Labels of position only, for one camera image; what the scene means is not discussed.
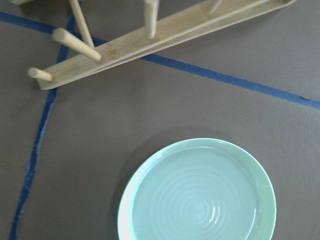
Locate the wooden dish rack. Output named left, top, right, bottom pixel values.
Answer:
left=27, top=0, right=291, bottom=90

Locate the light green ceramic plate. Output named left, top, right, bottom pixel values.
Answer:
left=117, top=138, right=277, bottom=240

